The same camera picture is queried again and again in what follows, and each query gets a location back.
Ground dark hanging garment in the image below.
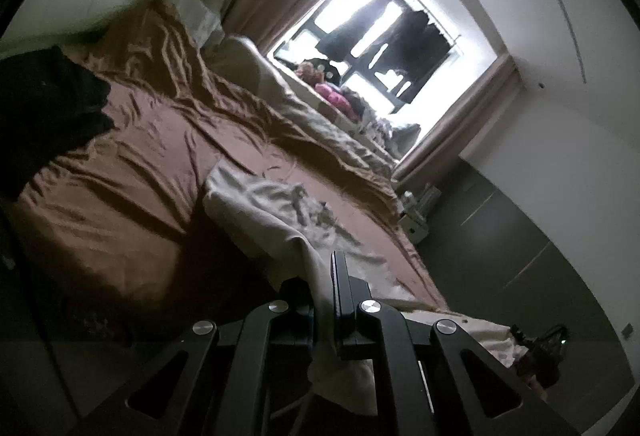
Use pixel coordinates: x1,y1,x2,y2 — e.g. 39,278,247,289
380,8,432,89

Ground pile of clothes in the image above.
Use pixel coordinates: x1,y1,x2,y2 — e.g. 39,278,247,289
345,88,422,151

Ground metal clothes rail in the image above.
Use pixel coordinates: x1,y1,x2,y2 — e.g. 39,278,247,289
375,0,467,42

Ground beige duvet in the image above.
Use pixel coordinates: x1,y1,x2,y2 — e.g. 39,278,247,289
207,34,401,179

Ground bed with brown sheet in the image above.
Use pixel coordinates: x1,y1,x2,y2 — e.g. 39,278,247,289
0,0,451,349

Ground white nightstand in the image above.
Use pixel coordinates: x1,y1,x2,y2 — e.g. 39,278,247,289
399,200,432,243

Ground white pillow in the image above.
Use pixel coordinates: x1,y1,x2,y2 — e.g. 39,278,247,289
172,0,224,47

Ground white long-sleeve jacket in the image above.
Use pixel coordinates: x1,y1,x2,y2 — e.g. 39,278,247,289
202,162,523,422

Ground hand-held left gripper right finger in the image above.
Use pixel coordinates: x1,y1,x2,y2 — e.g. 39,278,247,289
330,251,570,436

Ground brown plush toy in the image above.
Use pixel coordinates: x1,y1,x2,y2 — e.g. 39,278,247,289
295,63,321,86

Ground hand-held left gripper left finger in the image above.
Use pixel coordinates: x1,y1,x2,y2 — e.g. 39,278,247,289
75,278,321,436

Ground black folded clothes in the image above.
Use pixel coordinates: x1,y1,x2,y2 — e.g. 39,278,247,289
0,43,115,199

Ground pink plush toy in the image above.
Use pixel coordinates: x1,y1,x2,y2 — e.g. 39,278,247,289
315,83,355,113

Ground black plush toy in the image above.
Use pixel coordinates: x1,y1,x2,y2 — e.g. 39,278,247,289
305,58,342,86

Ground long dark hanging coat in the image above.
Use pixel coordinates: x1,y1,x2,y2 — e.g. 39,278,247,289
316,0,402,62

